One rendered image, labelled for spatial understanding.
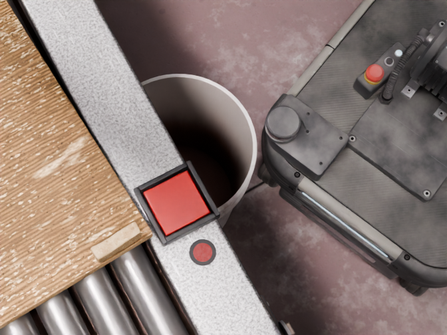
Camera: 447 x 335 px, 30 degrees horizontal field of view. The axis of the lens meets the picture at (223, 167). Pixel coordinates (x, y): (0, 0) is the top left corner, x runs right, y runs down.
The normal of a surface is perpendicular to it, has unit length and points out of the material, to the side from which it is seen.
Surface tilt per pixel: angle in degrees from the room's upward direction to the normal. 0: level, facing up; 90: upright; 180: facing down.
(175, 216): 0
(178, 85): 87
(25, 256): 0
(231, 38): 0
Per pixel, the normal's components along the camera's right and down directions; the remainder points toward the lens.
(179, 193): 0.04, -0.29
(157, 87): 0.33, 0.89
